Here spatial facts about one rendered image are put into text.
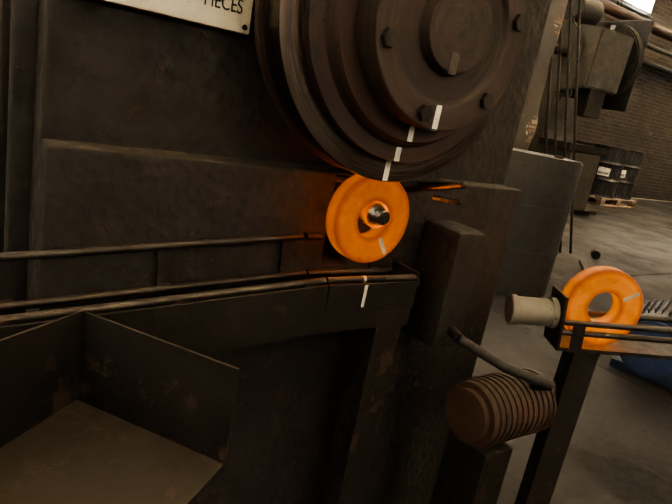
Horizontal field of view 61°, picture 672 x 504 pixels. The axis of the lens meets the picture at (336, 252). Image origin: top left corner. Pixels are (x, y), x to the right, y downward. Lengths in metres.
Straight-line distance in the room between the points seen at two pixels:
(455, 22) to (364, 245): 0.37
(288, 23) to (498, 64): 0.33
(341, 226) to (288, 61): 0.27
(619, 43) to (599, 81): 0.55
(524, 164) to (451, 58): 2.75
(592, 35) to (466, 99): 8.00
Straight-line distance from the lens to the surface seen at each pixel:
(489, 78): 0.93
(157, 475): 0.64
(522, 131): 5.22
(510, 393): 1.16
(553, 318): 1.16
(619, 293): 1.20
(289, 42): 0.80
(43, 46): 0.88
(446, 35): 0.84
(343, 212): 0.91
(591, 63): 8.75
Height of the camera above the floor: 1.00
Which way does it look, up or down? 15 degrees down
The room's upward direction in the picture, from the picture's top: 11 degrees clockwise
